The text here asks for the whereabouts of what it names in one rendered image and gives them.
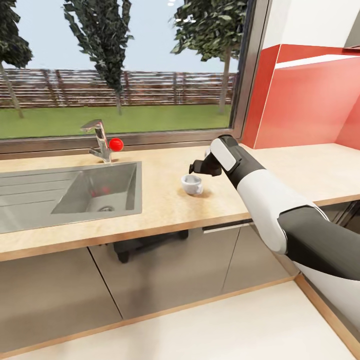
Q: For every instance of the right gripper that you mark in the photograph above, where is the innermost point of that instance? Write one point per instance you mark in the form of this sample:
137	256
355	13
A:
202	167

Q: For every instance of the coffee cup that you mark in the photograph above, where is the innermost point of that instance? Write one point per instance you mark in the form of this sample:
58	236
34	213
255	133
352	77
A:
191	183

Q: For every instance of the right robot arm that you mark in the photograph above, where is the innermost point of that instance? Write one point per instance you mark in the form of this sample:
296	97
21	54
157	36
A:
290	224

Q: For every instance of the fixed window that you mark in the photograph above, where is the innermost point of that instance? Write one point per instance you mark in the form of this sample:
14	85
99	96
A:
160	74

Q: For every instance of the drop in sink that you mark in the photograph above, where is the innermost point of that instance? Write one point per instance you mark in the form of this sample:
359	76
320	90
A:
42	198

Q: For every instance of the countertop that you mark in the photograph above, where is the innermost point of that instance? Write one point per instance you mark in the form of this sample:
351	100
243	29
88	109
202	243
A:
166	207
338	160

